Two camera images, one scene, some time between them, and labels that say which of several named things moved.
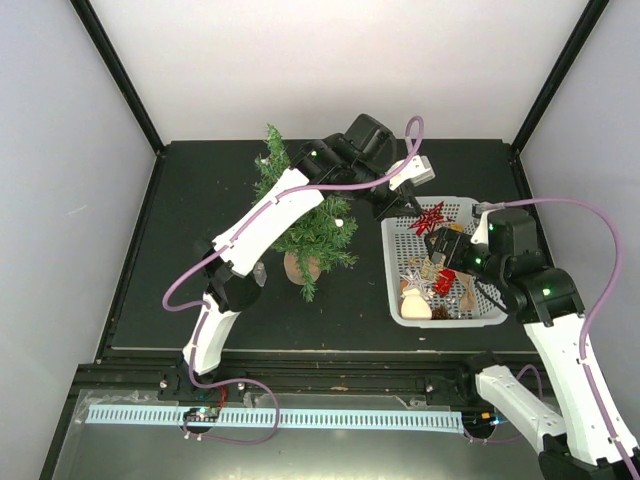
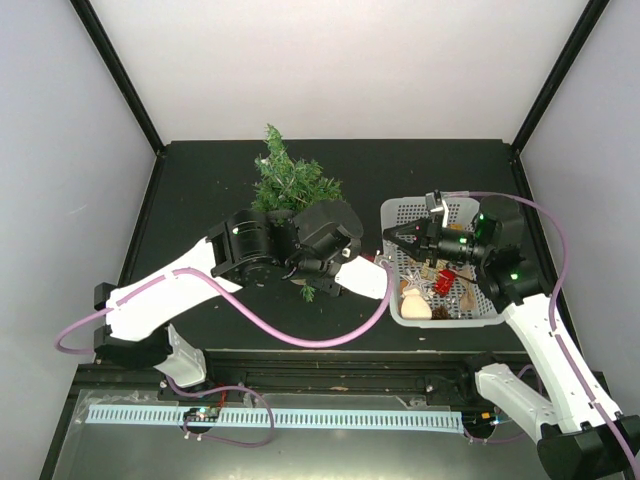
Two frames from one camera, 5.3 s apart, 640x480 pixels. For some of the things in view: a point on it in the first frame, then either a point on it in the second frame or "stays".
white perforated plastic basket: x=420 y=293 stays
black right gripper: x=445 y=235 -> x=425 y=242
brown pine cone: x=440 y=313 stays
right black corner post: x=560 y=72 stays
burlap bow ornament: x=466 y=292 stays
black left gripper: x=391 y=209 -> x=333 y=291
